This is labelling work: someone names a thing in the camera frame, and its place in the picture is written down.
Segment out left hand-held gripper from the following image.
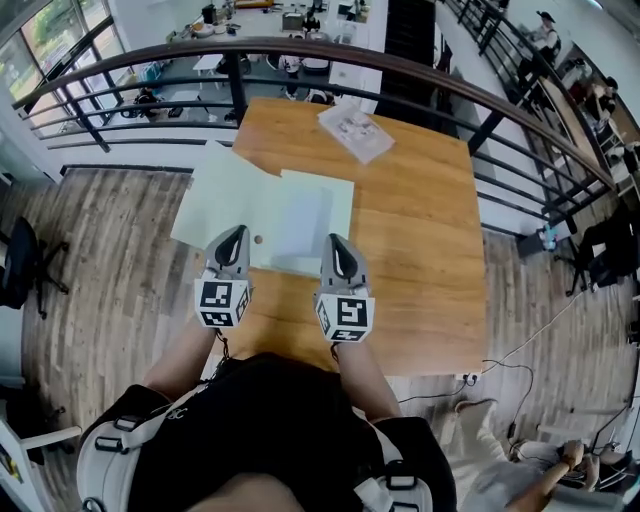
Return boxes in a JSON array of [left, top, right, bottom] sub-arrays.
[[193, 225, 253, 331]]

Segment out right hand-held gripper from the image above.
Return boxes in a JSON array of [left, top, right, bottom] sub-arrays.
[[313, 233, 377, 345]]

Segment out person's right forearm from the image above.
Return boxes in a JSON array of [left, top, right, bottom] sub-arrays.
[[331, 341, 404, 422]]

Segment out person's left forearm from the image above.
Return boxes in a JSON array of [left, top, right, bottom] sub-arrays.
[[141, 324, 227, 402]]

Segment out white paper sheet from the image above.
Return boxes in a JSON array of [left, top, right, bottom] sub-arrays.
[[272, 184, 335, 261]]

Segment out wooden table white legs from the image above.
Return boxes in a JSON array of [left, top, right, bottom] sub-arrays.
[[199, 96, 490, 378]]

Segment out clear sleeve of papers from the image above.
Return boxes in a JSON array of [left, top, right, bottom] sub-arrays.
[[316, 103, 397, 167]]

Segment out person's black shirt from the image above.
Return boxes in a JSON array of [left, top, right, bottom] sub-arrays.
[[78, 351, 457, 512]]

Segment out grey trash bin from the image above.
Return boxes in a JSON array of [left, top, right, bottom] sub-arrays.
[[516, 224, 559, 259]]

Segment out black office chair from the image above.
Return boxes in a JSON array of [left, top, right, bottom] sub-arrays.
[[0, 216, 72, 322], [553, 199, 640, 297]]

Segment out black railing wooden handrail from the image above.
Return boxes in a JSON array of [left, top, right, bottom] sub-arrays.
[[11, 36, 619, 237]]

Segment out person's white harness vest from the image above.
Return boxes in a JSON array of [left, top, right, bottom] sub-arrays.
[[76, 384, 434, 512]]

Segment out black framed window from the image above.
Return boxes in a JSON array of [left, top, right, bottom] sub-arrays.
[[0, 0, 117, 102]]

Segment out white desk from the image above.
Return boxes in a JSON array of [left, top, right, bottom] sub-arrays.
[[0, 399, 84, 512]]

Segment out left hand-held gripper cable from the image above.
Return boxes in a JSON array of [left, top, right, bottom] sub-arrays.
[[211, 327, 235, 382]]

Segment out white floor cable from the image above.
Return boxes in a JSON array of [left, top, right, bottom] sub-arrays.
[[481, 288, 587, 375]]

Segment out black floor cable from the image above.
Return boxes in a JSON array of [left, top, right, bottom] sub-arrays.
[[396, 361, 537, 442]]

